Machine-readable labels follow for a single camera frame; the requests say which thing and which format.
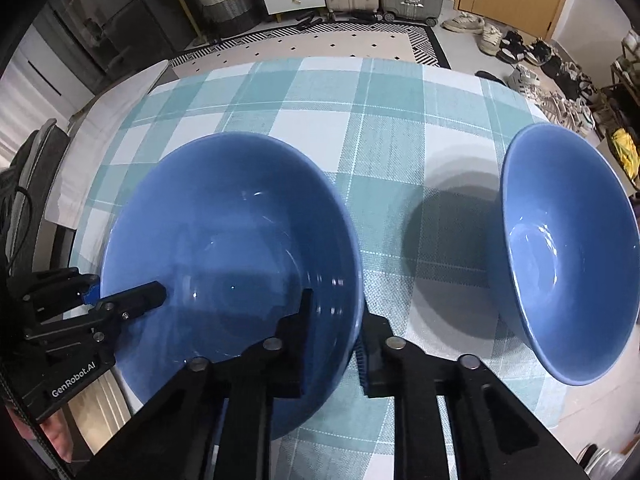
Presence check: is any blue bowl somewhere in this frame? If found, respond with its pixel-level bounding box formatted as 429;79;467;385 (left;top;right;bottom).
101;132;363;438
486;122;639;386

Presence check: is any person's hand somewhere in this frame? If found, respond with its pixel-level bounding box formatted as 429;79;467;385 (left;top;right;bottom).
6;408;74;464

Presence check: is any teal plaid tablecloth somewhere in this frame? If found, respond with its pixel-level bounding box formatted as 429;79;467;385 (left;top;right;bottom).
69;55;569;480

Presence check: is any black refrigerator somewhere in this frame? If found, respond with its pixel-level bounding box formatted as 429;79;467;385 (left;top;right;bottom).
34;0;195;94

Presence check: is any black slipper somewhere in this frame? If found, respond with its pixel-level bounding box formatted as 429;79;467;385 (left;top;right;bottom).
475;70;506;86

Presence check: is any woven laundry basket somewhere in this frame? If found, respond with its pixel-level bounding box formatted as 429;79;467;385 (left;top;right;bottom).
198;0;260;38

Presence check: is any patterned floor rug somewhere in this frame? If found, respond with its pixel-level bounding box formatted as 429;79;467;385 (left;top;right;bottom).
170;22;450;73

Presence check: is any wooden shoe rack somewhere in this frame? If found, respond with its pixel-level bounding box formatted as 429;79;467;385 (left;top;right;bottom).
610;40;639;138

